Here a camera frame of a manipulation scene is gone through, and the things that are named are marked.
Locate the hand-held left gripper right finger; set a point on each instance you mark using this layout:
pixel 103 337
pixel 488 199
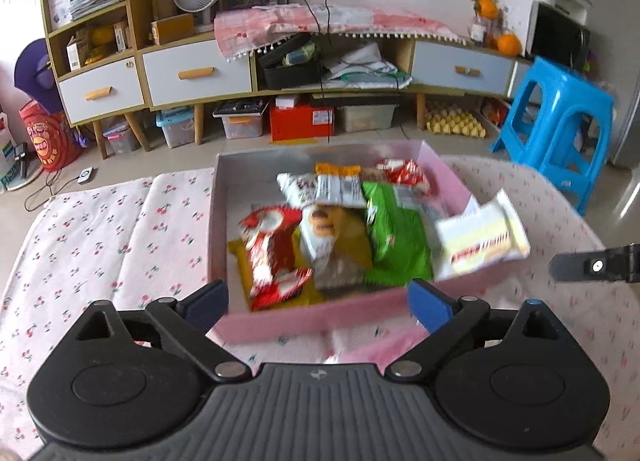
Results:
pixel 430 303

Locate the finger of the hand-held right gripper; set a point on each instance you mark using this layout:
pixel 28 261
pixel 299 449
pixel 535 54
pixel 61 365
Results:
pixel 575 266

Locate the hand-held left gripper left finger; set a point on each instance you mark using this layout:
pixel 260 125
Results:
pixel 207 301

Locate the yellow snack packet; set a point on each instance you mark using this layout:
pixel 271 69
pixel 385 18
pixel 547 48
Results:
pixel 241 266

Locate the pink cardboard box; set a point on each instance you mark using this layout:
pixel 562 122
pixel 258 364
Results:
pixel 260 326

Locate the green snack packet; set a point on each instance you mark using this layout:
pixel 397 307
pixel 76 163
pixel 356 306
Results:
pixel 395 236

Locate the large red snack packet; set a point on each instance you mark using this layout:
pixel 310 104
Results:
pixel 270 251

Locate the pale yellow cake packet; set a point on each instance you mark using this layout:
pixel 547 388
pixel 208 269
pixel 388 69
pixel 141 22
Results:
pixel 480 241

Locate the gold orange snack packet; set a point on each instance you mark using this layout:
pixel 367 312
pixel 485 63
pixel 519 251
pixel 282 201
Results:
pixel 345 236

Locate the small red snack packet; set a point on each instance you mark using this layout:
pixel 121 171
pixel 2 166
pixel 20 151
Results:
pixel 402 172

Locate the white maroon snack packet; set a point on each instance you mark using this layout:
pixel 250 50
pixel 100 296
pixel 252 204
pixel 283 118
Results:
pixel 297 188

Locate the orange white snack packet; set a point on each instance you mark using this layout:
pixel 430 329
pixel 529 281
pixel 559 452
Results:
pixel 340 186

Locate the cherry print tablecloth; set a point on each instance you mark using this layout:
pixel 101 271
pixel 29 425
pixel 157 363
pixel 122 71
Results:
pixel 100 241

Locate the small white device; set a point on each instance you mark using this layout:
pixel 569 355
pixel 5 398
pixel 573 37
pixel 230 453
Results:
pixel 86 175

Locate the blue plastic stool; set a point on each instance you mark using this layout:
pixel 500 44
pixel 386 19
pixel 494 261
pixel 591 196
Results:
pixel 560 86

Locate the yellow egg tray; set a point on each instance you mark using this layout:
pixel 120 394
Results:
pixel 455 123

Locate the small clear storage box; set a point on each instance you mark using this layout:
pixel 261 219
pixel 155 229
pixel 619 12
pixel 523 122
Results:
pixel 120 138

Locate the wide clear storage box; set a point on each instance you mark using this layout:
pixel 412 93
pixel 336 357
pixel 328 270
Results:
pixel 365 118

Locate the red shoebox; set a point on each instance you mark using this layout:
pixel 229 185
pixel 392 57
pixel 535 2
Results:
pixel 295 123

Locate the white cabinet drawer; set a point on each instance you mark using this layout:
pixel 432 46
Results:
pixel 197 73
pixel 100 91
pixel 465 68

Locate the red printed bag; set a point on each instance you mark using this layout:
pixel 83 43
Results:
pixel 45 141

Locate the black microwave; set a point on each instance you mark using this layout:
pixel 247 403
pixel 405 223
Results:
pixel 560 36

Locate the orange fruit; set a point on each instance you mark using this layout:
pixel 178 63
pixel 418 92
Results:
pixel 487 7
pixel 509 43

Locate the black storage box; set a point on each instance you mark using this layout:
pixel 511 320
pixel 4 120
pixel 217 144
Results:
pixel 290 76

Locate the white green paper pile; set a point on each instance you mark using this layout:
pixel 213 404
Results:
pixel 360 66

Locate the white shopping bag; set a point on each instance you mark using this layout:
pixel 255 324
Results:
pixel 7 151

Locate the brown cardboard box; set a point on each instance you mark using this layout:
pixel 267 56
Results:
pixel 172 30

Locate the purple hat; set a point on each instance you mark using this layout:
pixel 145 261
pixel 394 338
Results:
pixel 32 71

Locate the pink cherry cloth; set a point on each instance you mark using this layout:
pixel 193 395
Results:
pixel 350 16

